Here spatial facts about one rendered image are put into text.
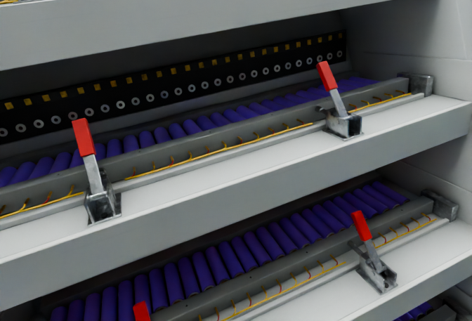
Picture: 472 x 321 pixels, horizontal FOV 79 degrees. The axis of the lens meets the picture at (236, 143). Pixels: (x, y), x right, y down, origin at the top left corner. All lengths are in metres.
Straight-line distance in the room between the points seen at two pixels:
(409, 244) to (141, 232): 0.36
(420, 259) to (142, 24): 0.43
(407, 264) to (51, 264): 0.40
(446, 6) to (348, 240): 0.33
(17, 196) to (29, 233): 0.05
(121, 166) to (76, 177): 0.04
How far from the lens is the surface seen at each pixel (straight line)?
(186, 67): 0.43
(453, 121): 0.45
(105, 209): 0.29
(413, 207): 0.51
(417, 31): 0.50
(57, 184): 0.34
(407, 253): 0.47
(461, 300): 0.63
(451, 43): 0.48
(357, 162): 0.35
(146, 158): 0.33
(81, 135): 0.29
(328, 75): 0.36
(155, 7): 0.29
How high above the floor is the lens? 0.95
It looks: 6 degrees down
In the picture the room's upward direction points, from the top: 15 degrees counter-clockwise
